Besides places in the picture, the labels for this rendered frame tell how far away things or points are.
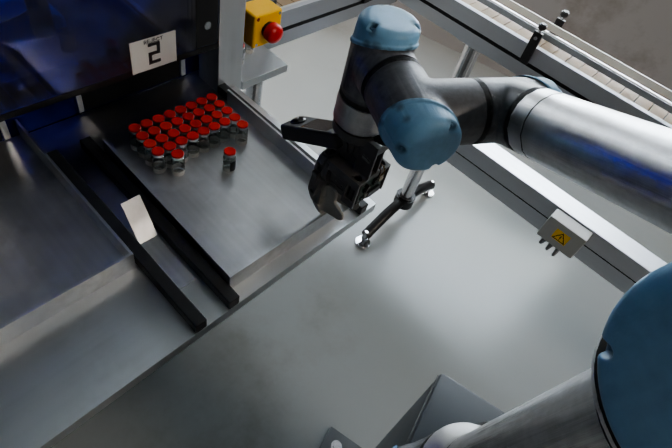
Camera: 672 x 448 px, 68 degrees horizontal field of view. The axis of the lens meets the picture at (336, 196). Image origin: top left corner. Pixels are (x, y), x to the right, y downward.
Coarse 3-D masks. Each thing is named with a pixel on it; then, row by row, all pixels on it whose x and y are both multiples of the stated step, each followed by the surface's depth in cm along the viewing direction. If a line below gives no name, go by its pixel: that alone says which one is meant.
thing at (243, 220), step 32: (256, 128) 97; (128, 160) 85; (192, 160) 88; (256, 160) 91; (288, 160) 93; (160, 192) 82; (192, 192) 84; (224, 192) 85; (256, 192) 86; (288, 192) 88; (192, 224) 79; (224, 224) 81; (256, 224) 82; (288, 224) 83; (320, 224) 83; (224, 256) 77; (256, 256) 78
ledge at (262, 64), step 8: (256, 48) 115; (264, 48) 116; (248, 56) 112; (256, 56) 113; (264, 56) 114; (272, 56) 114; (248, 64) 110; (256, 64) 111; (264, 64) 112; (272, 64) 112; (280, 64) 113; (248, 72) 108; (256, 72) 109; (264, 72) 110; (272, 72) 111; (280, 72) 113; (248, 80) 107; (256, 80) 109; (264, 80) 111
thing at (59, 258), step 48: (0, 144) 82; (0, 192) 76; (48, 192) 78; (0, 240) 71; (48, 240) 73; (96, 240) 74; (0, 288) 67; (48, 288) 68; (96, 288) 69; (0, 336) 61
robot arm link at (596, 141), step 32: (512, 96) 53; (544, 96) 51; (512, 128) 52; (544, 128) 48; (576, 128) 45; (608, 128) 43; (640, 128) 41; (544, 160) 49; (576, 160) 45; (608, 160) 42; (640, 160) 39; (608, 192) 42; (640, 192) 39
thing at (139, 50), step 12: (156, 36) 82; (168, 36) 84; (132, 48) 80; (144, 48) 82; (156, 48) 84; (168, 48) 86; (132, 60) 82; (144, 60) 83; (168, 60) 87; (132, 72) 83
